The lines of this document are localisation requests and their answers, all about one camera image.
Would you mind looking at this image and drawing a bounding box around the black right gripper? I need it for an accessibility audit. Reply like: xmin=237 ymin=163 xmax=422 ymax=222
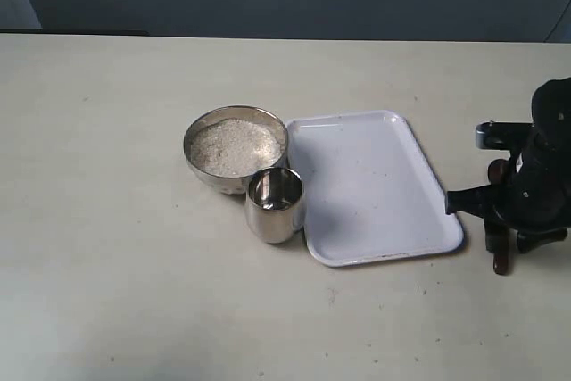
xmin=445 ymin=128 xmax=570 ymax=253

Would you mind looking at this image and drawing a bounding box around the dark brown wooden spoon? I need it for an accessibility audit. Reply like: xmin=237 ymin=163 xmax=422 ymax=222
xmin=484 ymin=159 xmax=510 ymax=276

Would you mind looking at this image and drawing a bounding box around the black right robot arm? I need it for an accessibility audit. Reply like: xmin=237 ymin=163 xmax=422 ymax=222
xmin=476 ymin=78 xmax=570 ymax=255

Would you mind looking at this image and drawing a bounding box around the steel cup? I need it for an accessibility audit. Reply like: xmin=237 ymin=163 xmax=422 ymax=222
xmin=244 ymin=167 xmax=306 ymax=244

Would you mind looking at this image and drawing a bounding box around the steel bowl with rice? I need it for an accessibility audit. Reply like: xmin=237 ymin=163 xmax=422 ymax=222
xmin=183 ymin=105 xmax=289 ymax=195

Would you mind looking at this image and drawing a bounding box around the white rectangular tray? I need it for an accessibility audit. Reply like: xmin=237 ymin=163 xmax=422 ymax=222
xmin=287 ymin=110 xmax=464 ymax=268

